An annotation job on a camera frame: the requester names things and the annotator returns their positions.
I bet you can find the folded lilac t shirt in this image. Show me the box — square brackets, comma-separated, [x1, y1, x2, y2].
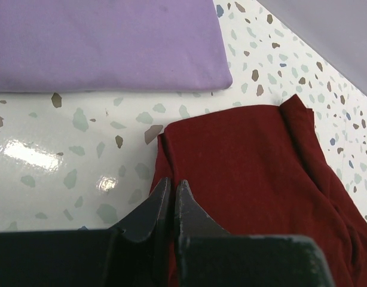
[0, 1, 233, 93]

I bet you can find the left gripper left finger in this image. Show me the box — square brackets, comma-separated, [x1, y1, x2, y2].
[0, 178, 171, 286]

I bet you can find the maroon t shirt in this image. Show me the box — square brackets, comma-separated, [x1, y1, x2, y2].
[153, 96, 367, 286]

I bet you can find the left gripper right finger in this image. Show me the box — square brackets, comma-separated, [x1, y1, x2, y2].
[175, 180, 335, 286]

